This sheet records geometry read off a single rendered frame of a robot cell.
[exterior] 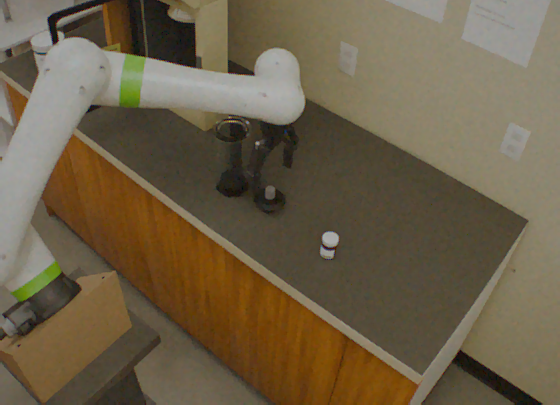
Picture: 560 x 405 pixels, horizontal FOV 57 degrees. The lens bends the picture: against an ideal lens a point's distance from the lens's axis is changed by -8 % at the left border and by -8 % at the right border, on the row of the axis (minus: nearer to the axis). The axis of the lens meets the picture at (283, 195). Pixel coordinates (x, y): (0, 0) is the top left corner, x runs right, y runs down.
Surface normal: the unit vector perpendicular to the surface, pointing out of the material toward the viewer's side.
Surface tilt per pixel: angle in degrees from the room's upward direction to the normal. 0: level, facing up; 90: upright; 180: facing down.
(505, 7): 90
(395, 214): 1
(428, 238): 0
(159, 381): 0
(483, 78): 90
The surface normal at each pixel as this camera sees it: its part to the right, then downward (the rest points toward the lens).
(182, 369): 0.05, -0.71
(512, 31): -0.65, 0.51
